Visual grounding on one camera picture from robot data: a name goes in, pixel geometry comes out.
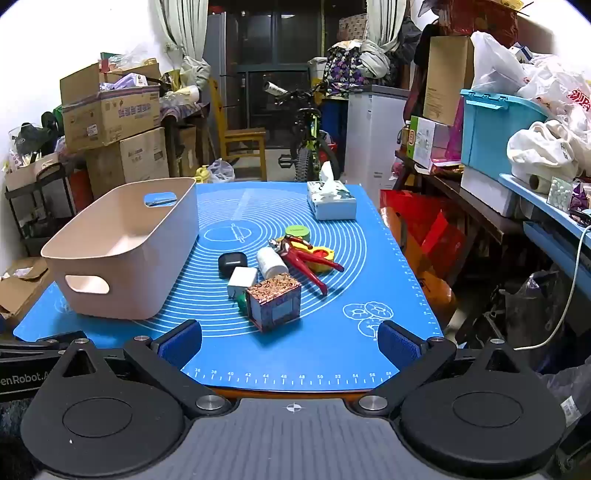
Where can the black earbud case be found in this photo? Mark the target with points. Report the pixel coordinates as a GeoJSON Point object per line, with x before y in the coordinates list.
{"type": "Point", "coordinates": [232, 265]}

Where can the yellow jug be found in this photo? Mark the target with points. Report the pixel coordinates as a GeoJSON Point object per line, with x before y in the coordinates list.
{"type": "Point", "coordinates": [202, 175]}

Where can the small green bottle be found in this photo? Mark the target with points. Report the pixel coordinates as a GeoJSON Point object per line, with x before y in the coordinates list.
{"type": "Point", "coordinates": [242, 304]}

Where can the torn cardboard box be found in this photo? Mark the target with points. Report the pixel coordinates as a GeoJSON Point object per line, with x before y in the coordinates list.
{"type": "Point", "coordinates": [21, 286]}

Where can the tall brown cardboard box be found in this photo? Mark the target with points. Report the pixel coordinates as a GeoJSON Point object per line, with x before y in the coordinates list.
{"type": "Point", "coordinates": [445, 78]}

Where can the grey refrigerator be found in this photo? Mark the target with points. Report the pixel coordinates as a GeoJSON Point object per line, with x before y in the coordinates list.
{"type": "Point", "coordinates": [217, 69]}

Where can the blue silicone mat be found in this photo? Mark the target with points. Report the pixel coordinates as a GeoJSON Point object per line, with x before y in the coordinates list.
{"type": "Point", "coordinates": [323, 323]}

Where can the blue plastic storage bin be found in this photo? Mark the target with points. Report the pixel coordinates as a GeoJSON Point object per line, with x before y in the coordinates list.
{"type": "Point", "coordinates": [489, 134]}

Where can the open printed cardboard box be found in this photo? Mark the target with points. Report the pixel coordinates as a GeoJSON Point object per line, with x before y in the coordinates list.
{"type": "Point", "coordinates": [111, 115]}

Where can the red gift box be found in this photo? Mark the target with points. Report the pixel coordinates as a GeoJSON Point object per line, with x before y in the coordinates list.
{"type": "Point", "coordinates": [480, 21]}

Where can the pink plastic basket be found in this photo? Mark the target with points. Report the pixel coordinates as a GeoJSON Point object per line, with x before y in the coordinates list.
{"type": "Point", "coordinates": [115, 240]}

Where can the white flat box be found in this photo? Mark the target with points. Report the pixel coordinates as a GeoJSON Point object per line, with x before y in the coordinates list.
{"type": "Point", "coordinates": [485, 189]}

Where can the green black bicycle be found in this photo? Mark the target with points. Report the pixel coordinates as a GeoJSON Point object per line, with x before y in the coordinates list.
{"type": "Point", "coordinates": [308, 138]}

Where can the light blue table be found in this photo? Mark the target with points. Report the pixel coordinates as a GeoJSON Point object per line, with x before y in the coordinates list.
{"type": "Point", "coordinates": [549, 221]}

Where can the white cloth bundle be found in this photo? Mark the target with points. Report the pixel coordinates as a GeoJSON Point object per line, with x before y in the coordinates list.
{"type": "Point", "coordinates": [540, 150]}

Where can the pale curtain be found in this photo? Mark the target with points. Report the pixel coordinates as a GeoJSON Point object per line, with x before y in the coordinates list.
{"type": "Point", "coordinates": [182, 27]}
{"type": "Point", "coordinates": [385, 21]}

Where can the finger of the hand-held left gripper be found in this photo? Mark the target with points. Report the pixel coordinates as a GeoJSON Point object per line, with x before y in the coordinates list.
{"type": "Point", "coordinates": [64, 338]}

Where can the small white bottle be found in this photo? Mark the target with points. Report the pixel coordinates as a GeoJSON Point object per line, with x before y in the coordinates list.
{"type": "Point", "coordinates": [271, 264]}

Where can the white plastic bag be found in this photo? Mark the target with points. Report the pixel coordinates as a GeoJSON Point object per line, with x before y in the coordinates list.
{"type": "Point", "coordinates": [494, 64]}

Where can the black plastic bag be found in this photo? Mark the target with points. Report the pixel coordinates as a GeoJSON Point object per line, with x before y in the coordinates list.
{"type": "Point", "coordinates": [540, 304]}

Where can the red shopping bag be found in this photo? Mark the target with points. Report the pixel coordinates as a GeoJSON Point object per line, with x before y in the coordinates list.
{"type": "Point", "coordinates": [420, 226]}

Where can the yellow tape measure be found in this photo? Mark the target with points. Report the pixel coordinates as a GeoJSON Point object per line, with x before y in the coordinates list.
{"type": "Point", "coordinates": [324, 254]}

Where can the floral patterned box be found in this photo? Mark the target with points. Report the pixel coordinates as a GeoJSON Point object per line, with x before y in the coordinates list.
{"type": "Point", "coordinates": [272, 304]}

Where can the wooden chair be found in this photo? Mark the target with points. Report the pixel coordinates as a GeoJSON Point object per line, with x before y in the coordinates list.
{"type": "Point", "coordinates": [244, 138]}

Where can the white charger plug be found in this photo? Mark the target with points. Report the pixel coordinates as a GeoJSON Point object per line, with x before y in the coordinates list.
{"type": "Point", "coordinates": [241, 280]}

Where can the white red printed bag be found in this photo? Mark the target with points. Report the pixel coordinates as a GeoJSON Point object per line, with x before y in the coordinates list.
{"type": "Point", "coordinates": [563, 92]}

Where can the floral cloth pile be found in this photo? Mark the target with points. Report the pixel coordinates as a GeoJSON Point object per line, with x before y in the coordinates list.
{"type": "Point", "coordinates": [346, 64]}

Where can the clear plastic bag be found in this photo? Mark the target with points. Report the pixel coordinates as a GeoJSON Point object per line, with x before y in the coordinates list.
{"type": "Point", "coordinates": [221, 170]}

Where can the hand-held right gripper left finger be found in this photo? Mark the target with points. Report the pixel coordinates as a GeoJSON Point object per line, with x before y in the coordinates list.
{"type": "Point", "coordinates": [180, 345]}

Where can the green round lid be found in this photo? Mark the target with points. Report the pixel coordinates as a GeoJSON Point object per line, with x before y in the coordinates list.
{"type": "Point", "coordinates": [297, 230]}

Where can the white tissue box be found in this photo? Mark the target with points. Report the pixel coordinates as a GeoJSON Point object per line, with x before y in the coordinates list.
{"type": "Point", "coordinates": [332, 203]}

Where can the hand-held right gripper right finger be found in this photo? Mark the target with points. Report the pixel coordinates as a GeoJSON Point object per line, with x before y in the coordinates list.
{"type": "Point", "coordinates": [398, 345]}

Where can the green printed carton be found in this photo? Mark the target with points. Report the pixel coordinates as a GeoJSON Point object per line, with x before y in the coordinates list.
{"type": "Point", "coordinates": [422, 138]}

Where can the white chest freezer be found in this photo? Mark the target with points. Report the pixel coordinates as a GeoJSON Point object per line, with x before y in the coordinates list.
{"type": "Point", "coordinates": [369, 138]}

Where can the large wrapped cardboard box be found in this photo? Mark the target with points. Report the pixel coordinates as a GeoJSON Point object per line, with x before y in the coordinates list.
{"type": "Point", "coordinates": [138, 159]}

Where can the black utility cart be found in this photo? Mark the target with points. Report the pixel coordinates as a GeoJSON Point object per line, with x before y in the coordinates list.
{"type": "Point", "coordinates": [41, 217]}

